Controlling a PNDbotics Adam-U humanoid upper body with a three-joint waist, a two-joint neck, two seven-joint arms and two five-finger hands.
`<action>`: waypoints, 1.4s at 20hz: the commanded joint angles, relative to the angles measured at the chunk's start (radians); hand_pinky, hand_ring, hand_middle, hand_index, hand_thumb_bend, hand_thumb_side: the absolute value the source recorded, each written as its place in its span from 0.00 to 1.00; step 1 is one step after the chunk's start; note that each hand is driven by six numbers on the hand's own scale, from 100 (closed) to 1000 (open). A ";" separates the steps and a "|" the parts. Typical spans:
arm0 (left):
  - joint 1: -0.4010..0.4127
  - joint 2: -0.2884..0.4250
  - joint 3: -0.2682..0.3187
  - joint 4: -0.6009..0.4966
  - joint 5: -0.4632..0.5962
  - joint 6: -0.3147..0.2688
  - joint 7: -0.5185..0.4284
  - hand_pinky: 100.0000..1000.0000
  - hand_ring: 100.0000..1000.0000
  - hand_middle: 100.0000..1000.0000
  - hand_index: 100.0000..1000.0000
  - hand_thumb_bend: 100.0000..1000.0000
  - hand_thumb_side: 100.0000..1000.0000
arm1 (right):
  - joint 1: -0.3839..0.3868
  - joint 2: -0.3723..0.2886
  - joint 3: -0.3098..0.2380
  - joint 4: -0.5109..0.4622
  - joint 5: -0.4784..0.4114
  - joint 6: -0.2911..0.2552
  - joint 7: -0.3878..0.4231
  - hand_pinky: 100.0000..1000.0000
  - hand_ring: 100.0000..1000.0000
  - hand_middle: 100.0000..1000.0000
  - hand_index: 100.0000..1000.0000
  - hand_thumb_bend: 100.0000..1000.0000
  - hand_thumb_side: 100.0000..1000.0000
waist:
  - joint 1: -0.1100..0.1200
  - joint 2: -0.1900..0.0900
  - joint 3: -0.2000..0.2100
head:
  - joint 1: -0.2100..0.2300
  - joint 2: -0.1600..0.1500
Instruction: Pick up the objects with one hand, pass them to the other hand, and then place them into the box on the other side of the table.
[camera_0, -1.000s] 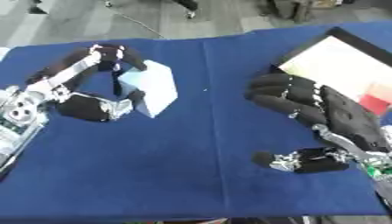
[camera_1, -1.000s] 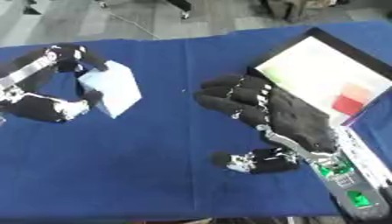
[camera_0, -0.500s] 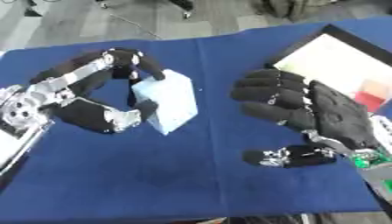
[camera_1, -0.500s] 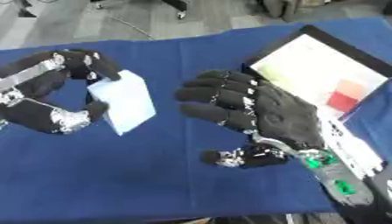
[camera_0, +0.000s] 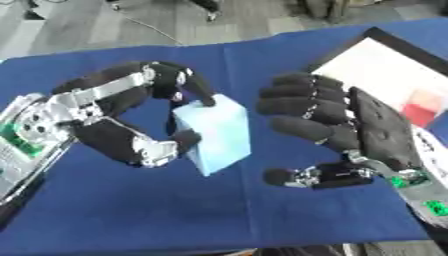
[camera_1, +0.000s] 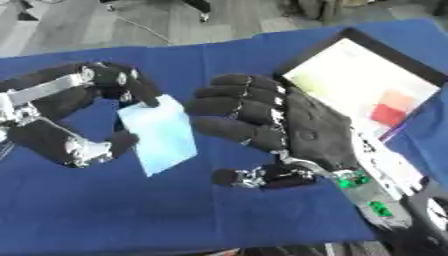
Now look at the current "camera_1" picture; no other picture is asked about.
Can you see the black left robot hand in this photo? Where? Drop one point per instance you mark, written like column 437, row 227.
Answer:
column 52, row 100

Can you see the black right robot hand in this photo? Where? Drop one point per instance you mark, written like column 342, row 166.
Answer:
column 303, row 126

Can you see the light blue packet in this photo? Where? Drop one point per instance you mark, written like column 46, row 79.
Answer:
column 160, row 135

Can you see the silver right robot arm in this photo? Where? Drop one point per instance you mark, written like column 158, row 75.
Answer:
column 396, row 193

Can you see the black box with white inside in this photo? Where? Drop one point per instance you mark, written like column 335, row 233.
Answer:
column 364, row 83

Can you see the red block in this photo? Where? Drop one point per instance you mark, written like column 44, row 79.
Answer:
column 388, row 114

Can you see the orange block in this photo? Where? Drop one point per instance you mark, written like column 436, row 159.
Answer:
column 398, row 99

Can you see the office chair base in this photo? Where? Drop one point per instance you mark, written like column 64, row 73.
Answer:
column 157, row 6

